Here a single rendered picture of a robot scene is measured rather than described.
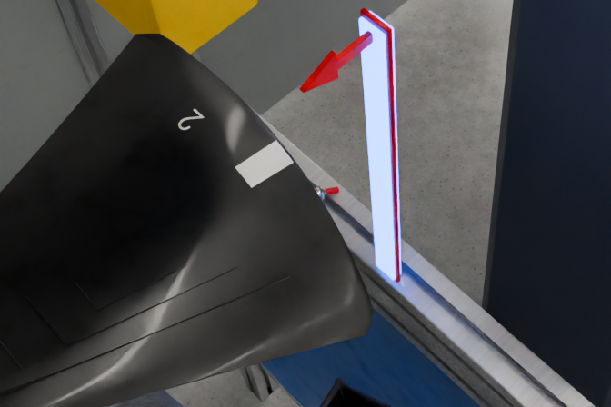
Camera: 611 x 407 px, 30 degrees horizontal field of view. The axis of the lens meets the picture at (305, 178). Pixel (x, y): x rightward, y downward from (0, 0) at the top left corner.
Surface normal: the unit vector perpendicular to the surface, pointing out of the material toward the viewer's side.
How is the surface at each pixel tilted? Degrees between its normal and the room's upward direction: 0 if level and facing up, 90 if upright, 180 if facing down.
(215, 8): 90
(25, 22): 90
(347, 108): 0
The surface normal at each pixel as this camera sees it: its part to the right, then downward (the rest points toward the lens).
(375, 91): -0.74, 0.60
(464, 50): -0.08, -0.54
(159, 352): 0.22, -0.46
